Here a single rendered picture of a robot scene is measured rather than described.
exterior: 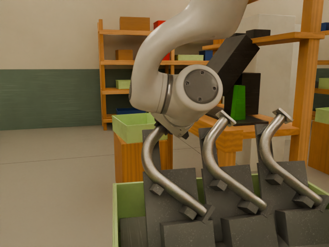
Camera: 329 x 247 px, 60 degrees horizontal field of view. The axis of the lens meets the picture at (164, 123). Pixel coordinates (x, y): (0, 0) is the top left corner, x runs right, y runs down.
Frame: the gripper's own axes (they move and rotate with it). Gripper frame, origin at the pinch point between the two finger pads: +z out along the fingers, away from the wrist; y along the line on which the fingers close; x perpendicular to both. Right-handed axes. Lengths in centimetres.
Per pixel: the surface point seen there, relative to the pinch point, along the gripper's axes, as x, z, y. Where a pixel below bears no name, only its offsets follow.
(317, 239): -4, -2, -52
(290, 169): -16.5, 3.4, -37.4
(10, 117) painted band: 47, 552, 247
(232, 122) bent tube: -13.3, -1.5, -13.8
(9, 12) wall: -100, 471, 368
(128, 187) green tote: 18.1, 17.2, -4.4
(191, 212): 13.2, -1.4, -19.8
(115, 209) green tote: 25.0, 2.1, -4.8
